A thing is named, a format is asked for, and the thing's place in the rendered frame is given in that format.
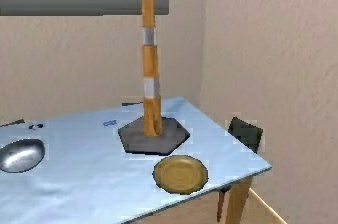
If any dark chair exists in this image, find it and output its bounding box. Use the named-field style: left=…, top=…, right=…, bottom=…
left=216, top=116, right=264, bottom=224

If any wooden table lamp grey base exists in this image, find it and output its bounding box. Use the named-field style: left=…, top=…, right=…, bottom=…
left=0, top=0, right=191, bottom=157

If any yellow-brown round plate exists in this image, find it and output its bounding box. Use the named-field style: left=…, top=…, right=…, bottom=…
left=152, top=154, right=209, bottom=196

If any pale blue wooden-legged table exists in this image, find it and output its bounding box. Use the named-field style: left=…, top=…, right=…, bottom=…
left=0, top=96, right=273, bottom=224

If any grey metal bowl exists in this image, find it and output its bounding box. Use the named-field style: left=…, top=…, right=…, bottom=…
left=0, top=138, right=46, bottom=174

